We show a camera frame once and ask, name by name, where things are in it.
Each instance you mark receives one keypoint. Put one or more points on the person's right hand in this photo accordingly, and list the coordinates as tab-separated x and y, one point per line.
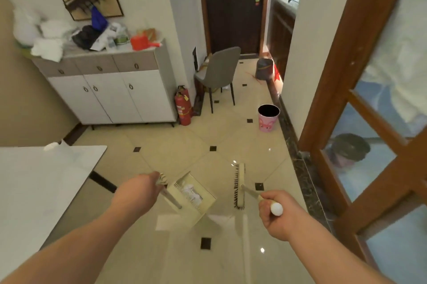
283	223

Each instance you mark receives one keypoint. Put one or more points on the person's left hand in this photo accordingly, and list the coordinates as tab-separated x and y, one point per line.
136	197

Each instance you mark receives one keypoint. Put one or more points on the white paper scraps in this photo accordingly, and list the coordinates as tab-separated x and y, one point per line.
191	195

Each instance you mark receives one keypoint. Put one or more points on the pink waste bin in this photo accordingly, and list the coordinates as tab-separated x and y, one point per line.
268	122

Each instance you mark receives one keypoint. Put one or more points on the person's right forearm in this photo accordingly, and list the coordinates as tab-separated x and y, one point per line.
327	257

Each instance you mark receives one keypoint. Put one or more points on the person's left forearm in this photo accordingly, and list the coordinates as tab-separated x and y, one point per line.
66	253

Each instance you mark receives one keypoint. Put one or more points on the beige tiled floor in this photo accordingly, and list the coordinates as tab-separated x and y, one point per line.
217	127

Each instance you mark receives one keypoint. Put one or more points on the white and grey cabinet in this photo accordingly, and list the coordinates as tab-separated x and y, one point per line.
116	100

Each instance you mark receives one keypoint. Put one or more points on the red fire extinguisher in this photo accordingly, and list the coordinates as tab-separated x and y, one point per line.
183	107

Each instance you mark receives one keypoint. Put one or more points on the dark round basin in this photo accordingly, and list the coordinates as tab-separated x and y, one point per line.
350	147

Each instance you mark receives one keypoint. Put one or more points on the white marble table black legs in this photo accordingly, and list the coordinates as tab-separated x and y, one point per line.
33	193

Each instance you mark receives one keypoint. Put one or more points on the red paper decoration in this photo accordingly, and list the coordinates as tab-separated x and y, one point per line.
277	74

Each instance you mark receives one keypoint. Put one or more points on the grey chair black legs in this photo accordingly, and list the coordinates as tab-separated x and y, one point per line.
218	70

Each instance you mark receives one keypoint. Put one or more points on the brown cardboard box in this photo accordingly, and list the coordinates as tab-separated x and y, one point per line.
205	61

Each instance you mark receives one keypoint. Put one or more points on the red plastic scoop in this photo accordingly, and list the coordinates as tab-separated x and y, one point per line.
140	42

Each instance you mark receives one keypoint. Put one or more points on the dark grey bin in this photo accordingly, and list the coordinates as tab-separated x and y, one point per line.
265	68

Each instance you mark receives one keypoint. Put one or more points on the white papers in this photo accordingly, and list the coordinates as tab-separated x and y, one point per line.
101	43

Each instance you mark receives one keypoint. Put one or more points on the green round container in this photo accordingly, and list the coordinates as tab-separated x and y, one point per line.
121	38

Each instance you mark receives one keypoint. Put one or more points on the brown paper bag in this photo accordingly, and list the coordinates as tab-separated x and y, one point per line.
149	34

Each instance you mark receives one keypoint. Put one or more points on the black bag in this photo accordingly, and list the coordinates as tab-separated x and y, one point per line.
85	36

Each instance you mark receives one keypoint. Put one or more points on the white cloth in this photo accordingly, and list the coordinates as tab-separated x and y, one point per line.
46	48
56	28

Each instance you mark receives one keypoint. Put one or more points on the blue bag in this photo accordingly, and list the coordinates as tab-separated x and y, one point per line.
99	18

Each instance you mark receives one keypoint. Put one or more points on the dark wood counter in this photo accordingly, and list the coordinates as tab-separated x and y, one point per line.
282	33

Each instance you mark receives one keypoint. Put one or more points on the white plastic bag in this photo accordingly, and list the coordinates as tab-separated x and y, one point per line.
25	26

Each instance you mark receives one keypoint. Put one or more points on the dark brown entrance door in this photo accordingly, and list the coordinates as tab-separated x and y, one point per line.
233	6

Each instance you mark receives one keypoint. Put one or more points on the wooden door with glass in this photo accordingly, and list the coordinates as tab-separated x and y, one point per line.
367	26

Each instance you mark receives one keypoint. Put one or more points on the white wall panel box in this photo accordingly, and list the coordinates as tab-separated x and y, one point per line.
194	58

